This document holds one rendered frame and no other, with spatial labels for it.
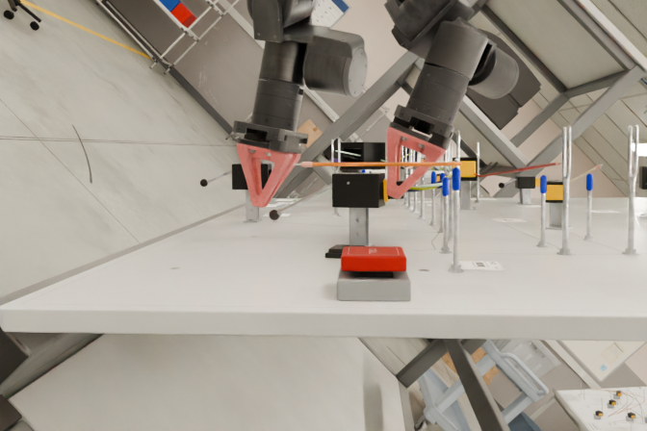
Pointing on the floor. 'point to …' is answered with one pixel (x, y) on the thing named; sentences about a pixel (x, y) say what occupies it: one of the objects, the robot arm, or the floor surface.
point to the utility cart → (445, 401)
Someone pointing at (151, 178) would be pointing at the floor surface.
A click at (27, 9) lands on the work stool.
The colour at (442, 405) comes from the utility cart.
